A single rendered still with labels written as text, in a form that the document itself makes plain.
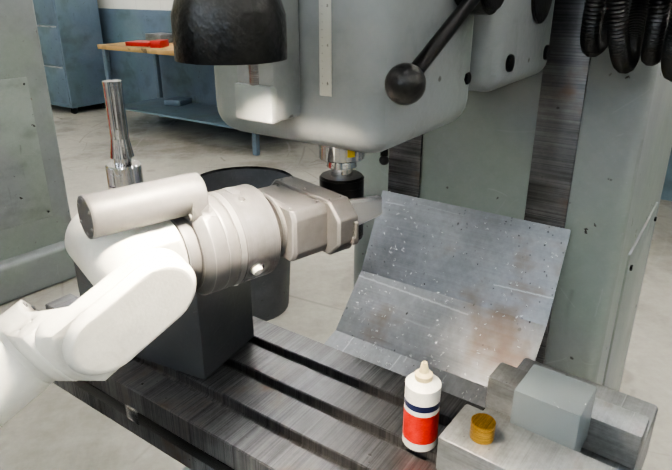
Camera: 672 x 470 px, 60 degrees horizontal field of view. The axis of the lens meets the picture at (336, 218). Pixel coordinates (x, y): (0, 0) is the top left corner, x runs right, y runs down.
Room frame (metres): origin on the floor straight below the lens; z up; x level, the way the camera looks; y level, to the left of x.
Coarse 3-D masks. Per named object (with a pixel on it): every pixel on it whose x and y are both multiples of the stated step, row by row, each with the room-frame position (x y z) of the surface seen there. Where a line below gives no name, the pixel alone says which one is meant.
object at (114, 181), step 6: (108, 174) 0.76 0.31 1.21; (132, 174) 0.76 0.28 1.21; (138, 174) 0.77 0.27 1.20; (108, 180) 0.76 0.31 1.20; (114, 180) 0.75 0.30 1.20; (120, 180) 0.75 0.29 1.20; (126, 180) 0.75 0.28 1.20; (132, 180) 0.76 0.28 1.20; (138, 180) 0.77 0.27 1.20; (108, 186) 0.76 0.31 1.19; (114, 186) 0.75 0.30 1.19; (120, 186) 0.75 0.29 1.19
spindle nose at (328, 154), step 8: (320, 152) 0.58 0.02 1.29; (328, 152) 0.57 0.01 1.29; (336, 152) 0.56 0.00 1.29; (344, 152) 0.56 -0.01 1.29; (360, 152) 0.57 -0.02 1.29; (328, 160) 0.57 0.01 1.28; (336, 160) 0.56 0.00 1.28; (344, 160) 0.56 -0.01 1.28; (352, 160) 0.56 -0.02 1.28; (360, 160) 0.57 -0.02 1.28
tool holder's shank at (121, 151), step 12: (108, 84) 0.76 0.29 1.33; (120, 84) 0.77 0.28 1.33; (108, 96) 0.76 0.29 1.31; (120, 96) 0.77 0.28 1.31; (108, 108) 0.77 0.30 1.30; (120, 108) 0.77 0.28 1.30; (108, 120) 0.77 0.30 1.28; (120, 120) 0.77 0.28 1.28; (120, 132) 0.77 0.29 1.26; (120, 144) 0.76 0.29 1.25; (120, 156) 0.76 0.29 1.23; (132, 156) 0.77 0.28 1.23
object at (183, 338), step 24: (240, 288) 0.73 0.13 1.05; (192, 312) 0.66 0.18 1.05; (216, 312) 0.68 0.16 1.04; (240, 312) 0.73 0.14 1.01; (168, 336) 0.68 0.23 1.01; (192, 336) 0.66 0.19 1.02; (216, 336) 0.68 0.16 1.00; (240, 336) 0.73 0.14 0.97; (168, 360) 0.68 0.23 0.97; (192, 360) 0.66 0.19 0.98; (216, 360) 0.68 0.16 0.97
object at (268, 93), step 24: (288, 0) 0.49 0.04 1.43; (288, 24) 0.49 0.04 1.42; (288, 48) 0.49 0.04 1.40; (240, 72) 0.49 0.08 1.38; (264, 72) 0.47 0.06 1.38; (288, 72) 0.49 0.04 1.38; (240, 96) 0.49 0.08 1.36; (264, 96) 0.47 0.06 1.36; (288, 96) 0.49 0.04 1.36; (264, 120) 0.47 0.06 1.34
